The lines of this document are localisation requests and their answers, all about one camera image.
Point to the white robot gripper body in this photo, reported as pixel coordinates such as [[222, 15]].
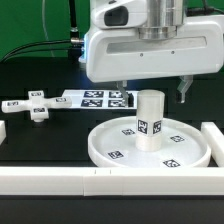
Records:
[[120, 55]]

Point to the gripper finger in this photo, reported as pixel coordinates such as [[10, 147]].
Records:
[[185, 83], [121, 85]]

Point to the white round table top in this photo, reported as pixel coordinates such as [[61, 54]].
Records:
[[131, 142]]

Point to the white cross-shaped table base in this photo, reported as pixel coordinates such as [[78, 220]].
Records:
[[37, 104]]

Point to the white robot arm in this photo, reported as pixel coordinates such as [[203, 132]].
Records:
[[164, 17]]

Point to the white marker tag sheet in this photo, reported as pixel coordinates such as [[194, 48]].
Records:
[[99, 99]]

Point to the white right fence bar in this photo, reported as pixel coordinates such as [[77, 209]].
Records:
[[215, 139]]

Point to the white fence bar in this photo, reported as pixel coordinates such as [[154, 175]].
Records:
[[2, 131], [215, 139], [110, 181]]

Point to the white front fence bar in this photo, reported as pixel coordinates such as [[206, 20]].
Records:
[[110, 181]]

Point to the white left fence bar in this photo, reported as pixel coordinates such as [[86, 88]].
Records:
[[2, 131]]

